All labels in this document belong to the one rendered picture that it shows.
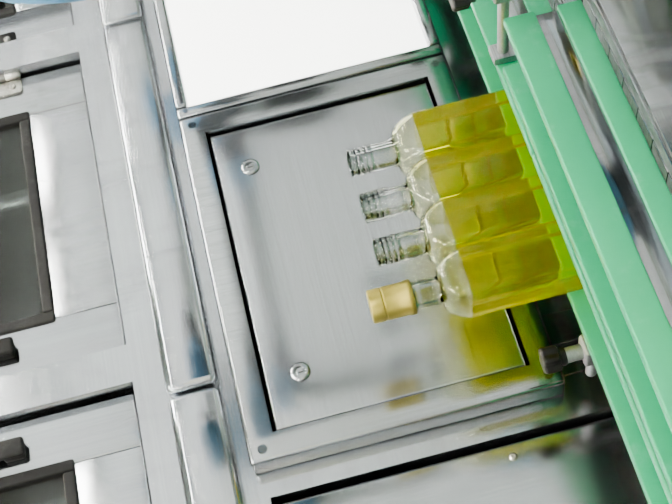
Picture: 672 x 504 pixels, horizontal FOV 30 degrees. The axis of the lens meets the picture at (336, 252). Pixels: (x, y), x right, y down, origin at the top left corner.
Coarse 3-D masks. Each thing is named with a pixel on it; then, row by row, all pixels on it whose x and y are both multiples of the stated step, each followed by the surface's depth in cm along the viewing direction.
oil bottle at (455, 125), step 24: (480, 96) 132; (504, 96) 132; (408, 120) 131; (432, 120) 131; (456, 120) 131; (480, 120) 130; (504, 120) 130; (408, 144) 130; (432, 144) 130; (456, 144) 130; (408, 168) 132
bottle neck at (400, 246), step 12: (372, 240) 126; (384, 240) 126; (396, 240) 126; (408, 240) 125; (420, 240) 125; (384, 252) 125; (396, 252) 125; (408, 252) 126; (420, 252) 126; (384, 264) 126
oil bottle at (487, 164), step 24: (480, 144) 129; (504, 144) 129; (432, 168) 128; (456, 168) 128; (480, 168) 128; (504, 168) 127; (528, 168) 127; (408, 192) 129; (432, 192) 127; (456, 192) 127
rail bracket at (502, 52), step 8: (456, 0) 123; (464, 0) 123; (472, 0) 123; (496, 0) 124; (504, 0) 124; (512, 0) 124; (456, 8) 123; (464, 8) 124; (504, 8) 126; (504, 16) 127; (504, 32) 129; (504, 40) 130; (488, 48) 133; (496, 48) 132; (504, 48) 131; (512, 48) 132; (496, 56) 132; (504, 56) 132; (512, 56) 132; (496, 64) 132
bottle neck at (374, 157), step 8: (376, 144) 132; (384, 144) 132; (352, 152) 132; (360, 152) 132; (368, 152) 132; (376, 152) 132; (384, 152) 132; (392, 152) 131; (352, 160) 131; (360, 160) 131; (368, 160) 131; (376, 160) 131; (384, 160) 132; (392, 160) 132; (352, 168) 131; (360, 168) 132; (368, 168) 132; (376, 168) 132; (384, 168) 133; (352, 176) 133
